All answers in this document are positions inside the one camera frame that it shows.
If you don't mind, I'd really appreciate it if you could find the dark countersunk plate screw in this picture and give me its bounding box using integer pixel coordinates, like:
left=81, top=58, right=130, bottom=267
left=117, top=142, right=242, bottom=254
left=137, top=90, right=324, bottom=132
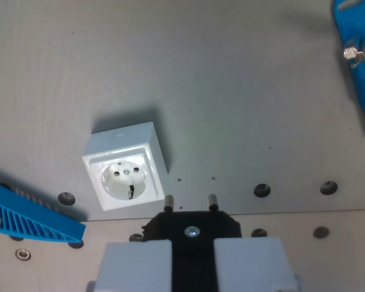
left=57, top=192, right=76, bottom=206
left=319, top=181, right=338, bottom=196
left=253, top=183, right=271, bottom=198

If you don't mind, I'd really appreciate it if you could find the blue ribbed plastic wedge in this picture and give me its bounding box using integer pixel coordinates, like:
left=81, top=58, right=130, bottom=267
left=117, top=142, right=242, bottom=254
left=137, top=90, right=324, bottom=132
left=0, top=179, right=87, bottom=243

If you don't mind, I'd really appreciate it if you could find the silver knurled thumb screw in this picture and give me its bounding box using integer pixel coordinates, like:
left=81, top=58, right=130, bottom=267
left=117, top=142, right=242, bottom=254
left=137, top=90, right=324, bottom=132
left=342, top=38, right=365, bottom=68

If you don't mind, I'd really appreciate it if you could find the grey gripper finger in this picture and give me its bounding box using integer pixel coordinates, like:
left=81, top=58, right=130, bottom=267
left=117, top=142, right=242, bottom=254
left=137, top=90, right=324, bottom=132
left=214, top=237, right=302, bottom=292
left=92, top=240, right=173, bottom=292

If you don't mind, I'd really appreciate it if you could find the white wall socket box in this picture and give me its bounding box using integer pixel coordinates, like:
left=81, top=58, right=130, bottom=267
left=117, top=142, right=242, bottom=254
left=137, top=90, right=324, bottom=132
left=82, top=121, right=169, bottom=212

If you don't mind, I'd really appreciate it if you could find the black two-pin power plug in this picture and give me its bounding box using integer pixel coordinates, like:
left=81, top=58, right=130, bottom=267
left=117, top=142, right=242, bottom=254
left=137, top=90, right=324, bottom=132
left=141, top=193, right=243, bottom=292

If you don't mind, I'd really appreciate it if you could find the grey metal base plate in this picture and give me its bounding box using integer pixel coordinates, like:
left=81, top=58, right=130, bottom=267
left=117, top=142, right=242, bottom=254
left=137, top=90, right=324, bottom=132
left=0, top=0, right=365, bottom=222

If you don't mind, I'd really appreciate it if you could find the blue plastic fixture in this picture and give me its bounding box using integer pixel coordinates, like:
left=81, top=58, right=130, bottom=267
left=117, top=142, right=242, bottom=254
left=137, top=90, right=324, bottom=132
left=332, top=0, right=365, bottom=112

